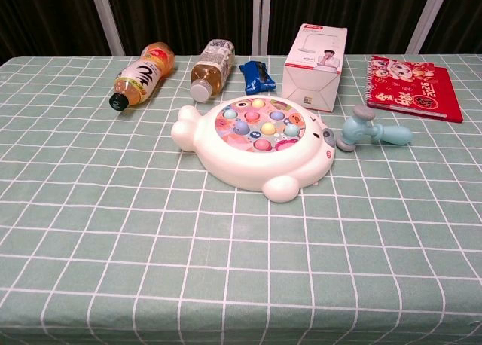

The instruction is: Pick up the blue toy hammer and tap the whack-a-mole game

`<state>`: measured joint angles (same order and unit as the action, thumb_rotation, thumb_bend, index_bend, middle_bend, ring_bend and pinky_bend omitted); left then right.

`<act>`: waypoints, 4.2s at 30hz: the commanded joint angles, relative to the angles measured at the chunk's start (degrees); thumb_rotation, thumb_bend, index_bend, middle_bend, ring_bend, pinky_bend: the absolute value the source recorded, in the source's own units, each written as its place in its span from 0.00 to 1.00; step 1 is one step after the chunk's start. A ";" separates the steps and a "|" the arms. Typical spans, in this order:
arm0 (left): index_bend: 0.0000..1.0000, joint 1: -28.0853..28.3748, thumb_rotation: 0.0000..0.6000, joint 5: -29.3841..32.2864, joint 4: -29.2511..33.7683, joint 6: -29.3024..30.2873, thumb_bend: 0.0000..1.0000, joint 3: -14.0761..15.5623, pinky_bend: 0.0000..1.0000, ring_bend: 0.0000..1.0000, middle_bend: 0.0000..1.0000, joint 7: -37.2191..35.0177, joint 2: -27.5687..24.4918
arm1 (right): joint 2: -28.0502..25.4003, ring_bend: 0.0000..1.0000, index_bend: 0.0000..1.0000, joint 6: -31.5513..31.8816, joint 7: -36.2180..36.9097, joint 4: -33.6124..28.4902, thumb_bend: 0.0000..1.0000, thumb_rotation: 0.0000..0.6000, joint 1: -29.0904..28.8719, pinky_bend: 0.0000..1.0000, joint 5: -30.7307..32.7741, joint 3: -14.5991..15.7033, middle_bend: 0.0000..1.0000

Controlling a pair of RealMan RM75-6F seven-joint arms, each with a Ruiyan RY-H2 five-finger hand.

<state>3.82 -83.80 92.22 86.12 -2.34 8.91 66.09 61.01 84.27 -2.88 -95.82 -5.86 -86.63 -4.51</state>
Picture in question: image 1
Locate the light blue toy hammer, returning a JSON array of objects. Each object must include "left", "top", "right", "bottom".
[{"left": 336, "top": 105, "right": 413, "bottom": 152}]

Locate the white whack-a-mole toy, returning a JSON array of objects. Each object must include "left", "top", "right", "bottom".
[{"left": 170, "top": 95, "right": 337, "bottom": 204}]

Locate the blue snack packet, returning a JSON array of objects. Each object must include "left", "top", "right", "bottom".
[{"left": 239, "top": 61, "right": 277, "bottom": 96}]

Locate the tea bottle white cap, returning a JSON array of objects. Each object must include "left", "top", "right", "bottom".
[{"left": 189, "top": 38, "right": 236, "bottom": 104}]

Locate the green checked tablecloth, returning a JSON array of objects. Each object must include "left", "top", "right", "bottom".
[{"left": 0, "top": 53, "right": 482, "bottom": 345}]

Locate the white desk lamp box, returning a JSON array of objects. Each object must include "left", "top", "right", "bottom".
[{"left": 281, "top": 23, "right": 349, "bottom": 113}]

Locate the orange drink bottle black cap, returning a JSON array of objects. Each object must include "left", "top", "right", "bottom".
[{"left": 108, "top": 41, "right": 176, "bottom": 112}]

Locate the dark pleated partition panel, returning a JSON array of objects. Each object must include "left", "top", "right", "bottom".
[
  {"left": 419, "top": 0, "right": 482, "bottom": 55},
  {"left": 104, "top": 0, "right": 261, "bottom": 56},
  {"left": 267, "top": 0, "right": 440, "bottom": 56},
  {"left": 0, "top": 0, "right": 114, "bottom": 66}
]

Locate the red spiral calendar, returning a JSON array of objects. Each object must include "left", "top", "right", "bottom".
[{"left": 365, "top": 54, "right": 464, "bottom": 124}]

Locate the grey partition post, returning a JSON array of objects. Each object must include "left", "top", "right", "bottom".
[
  {"left": 250, "top": 0, "right": 272, "bottom": 56},
  {"left": 404, "top": 0, "right": 451, "bottom": 55},
  {"left": 88, "top": 0, "right": 126, "bottom": 56}
]

